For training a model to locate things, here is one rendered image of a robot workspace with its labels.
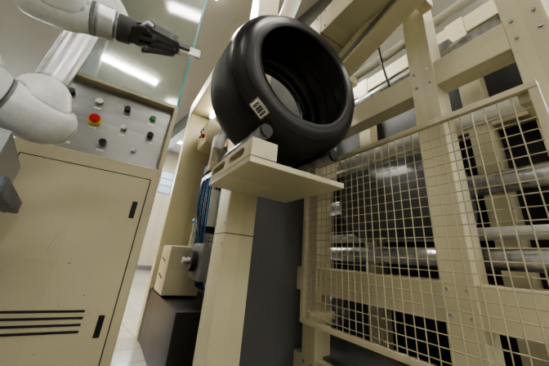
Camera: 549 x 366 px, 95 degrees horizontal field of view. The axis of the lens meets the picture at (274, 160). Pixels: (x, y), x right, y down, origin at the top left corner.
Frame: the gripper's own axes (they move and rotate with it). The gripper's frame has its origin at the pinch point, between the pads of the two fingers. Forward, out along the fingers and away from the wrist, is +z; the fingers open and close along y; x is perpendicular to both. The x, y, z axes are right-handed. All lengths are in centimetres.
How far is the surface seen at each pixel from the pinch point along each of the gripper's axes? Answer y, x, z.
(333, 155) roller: -11, 32, 50
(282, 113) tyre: -12.2, 21.2, 27.5
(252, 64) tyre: -12.0, 6.4, 17.1
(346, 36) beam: -4, -39, 76
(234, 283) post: 26, 75, 28
